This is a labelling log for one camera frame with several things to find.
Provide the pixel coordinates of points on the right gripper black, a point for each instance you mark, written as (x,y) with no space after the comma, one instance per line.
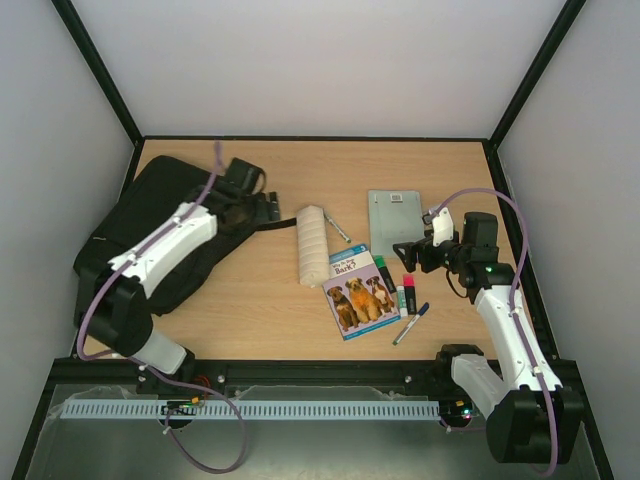
(424,254)

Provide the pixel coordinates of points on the dog picture book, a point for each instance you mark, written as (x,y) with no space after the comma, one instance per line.
(357,294)

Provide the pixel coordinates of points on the cream fabric pencil case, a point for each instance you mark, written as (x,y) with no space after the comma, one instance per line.
(313,256)

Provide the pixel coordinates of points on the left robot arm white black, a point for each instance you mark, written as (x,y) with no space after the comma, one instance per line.
(157,247)

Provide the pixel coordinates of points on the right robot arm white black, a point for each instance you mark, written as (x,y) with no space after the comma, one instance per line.
(530,416)

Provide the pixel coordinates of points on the green highlighter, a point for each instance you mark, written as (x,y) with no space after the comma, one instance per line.
(385,274)

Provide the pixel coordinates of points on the pink highlighter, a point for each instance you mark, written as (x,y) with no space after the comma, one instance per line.
(410,293)

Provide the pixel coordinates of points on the grey notebook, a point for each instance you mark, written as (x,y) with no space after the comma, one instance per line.
(395,216)

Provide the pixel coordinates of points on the white glue stick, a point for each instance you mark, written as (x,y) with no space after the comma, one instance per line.
(402,302)

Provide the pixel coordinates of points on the blue capped marker pen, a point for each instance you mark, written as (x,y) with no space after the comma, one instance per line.
(411,323)

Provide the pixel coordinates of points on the silver pen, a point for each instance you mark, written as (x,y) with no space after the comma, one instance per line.
(335,225)

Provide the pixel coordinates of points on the black frame rail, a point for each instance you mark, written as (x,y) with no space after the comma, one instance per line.
(413,378)

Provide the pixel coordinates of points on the light blue cable duct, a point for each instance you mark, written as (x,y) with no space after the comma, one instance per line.
(260,410)

